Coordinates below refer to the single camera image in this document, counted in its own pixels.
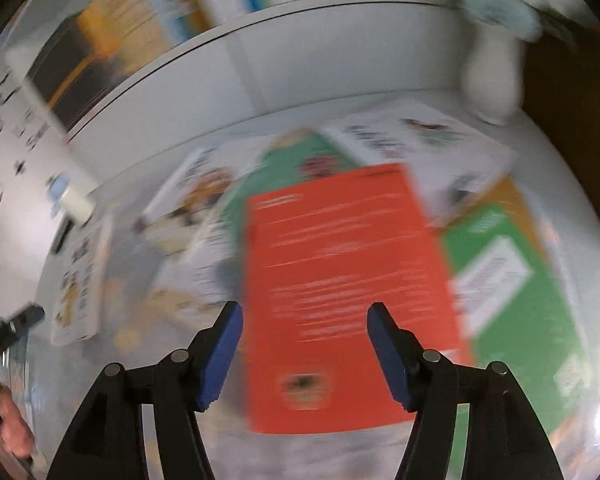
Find white bottle blue cap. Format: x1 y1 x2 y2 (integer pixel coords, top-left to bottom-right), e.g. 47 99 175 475
46 174 97 225

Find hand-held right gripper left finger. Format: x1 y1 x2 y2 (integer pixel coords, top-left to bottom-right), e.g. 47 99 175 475
46 301 244 480

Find white picture booklet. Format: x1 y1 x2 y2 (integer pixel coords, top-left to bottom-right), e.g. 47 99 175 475
49 214 115 347

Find mustard orange book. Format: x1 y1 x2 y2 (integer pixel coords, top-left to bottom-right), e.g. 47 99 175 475
430 176 551 261

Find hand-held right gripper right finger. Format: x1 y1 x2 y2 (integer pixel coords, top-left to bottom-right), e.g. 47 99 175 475
366 302 565 480

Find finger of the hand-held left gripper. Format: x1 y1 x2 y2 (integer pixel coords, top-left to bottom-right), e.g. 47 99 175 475
2 304 46 342

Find black remote control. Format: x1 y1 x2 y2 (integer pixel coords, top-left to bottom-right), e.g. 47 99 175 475
51 217 77 257

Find row of yellow colourful books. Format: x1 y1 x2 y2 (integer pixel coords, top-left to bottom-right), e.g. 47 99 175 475
77 0 208 63

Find green thin book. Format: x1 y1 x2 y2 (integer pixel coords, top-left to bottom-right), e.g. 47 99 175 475
432 202 598 480

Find white picture cover book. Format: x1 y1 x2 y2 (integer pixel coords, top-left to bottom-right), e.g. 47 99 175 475
319 104 501 171

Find leaf-print blanket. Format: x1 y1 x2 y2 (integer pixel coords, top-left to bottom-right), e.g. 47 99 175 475
30 210 486 480

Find person's left hand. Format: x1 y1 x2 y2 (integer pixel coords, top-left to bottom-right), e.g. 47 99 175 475
0 391 36 459

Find landscape cover book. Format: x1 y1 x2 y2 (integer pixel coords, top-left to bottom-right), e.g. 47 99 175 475
139 144 243 243

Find row of dark hardcover books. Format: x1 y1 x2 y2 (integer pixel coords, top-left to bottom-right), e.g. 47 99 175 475
25 12 113 133

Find white vase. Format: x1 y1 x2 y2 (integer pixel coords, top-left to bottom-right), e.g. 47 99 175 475
459 35 527 127

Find green portrait cover book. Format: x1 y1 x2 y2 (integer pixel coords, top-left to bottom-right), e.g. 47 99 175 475
220 127 366 261

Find orange-red book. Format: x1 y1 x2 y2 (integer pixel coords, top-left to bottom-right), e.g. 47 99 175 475
240 161 478 435

